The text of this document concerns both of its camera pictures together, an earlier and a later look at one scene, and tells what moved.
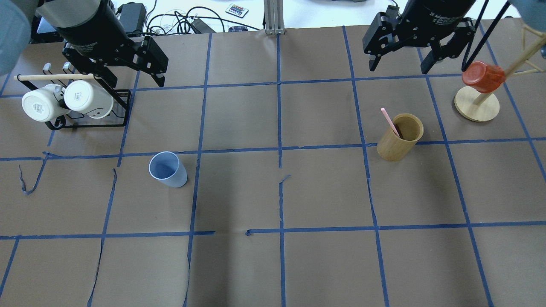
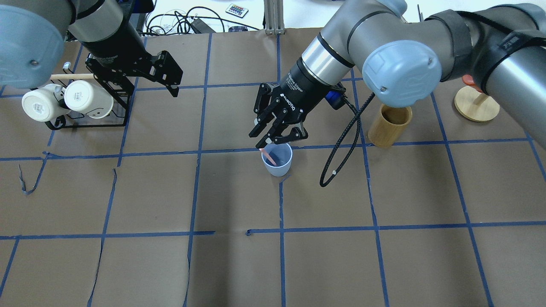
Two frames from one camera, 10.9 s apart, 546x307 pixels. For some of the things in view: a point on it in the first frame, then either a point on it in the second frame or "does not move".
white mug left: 45,104 does not move
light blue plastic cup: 165,166 -> 282,154
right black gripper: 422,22 -> 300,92
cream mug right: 83,97 does not move
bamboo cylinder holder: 392,148 -> 389,123
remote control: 236,10 does not move
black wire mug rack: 121,98 does not move
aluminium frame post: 274,19 does not move
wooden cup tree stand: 473,105 does not move
